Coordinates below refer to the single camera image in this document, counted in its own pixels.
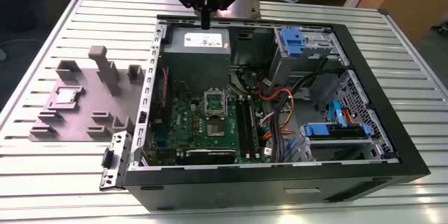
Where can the silver-topped CPU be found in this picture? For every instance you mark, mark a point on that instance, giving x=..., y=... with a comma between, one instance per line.
x=66, y=96

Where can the CPU socket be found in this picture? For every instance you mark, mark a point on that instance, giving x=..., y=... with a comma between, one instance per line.
x=215, y=128

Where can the blue plastic drive latch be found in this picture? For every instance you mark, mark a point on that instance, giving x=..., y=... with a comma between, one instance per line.
x=293, y=41

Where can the grey power supply unit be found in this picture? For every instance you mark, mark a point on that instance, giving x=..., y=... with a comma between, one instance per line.
x=197, y=66

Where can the silver drive cage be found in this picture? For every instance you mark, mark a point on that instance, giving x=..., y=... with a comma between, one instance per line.
x=315, y=48

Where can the dark office chair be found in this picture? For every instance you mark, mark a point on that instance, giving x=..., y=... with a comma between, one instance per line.
x=18, y=3

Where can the grey parts rack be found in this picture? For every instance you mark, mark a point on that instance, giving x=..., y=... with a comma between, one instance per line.
x=98, y=108

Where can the green Dell motherboard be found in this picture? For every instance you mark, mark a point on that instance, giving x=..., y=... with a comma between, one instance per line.
x=189, y=140

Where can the blue expansion slot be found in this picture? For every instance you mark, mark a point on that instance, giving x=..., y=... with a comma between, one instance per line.
x=162, y=140

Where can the blue disk carrier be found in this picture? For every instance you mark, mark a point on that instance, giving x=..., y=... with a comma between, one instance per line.
x=321, y=130

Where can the black Nvidia graphics card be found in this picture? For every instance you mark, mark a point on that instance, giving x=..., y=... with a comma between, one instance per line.
x=210, y=154

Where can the silver disk bay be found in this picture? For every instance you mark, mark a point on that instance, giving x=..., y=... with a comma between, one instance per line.
x=339, y=142

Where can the black PC case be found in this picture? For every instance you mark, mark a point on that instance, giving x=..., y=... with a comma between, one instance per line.
x=245, y=184

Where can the silver card retainer bracket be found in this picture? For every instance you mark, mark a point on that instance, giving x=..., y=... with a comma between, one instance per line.
x=121, y=153

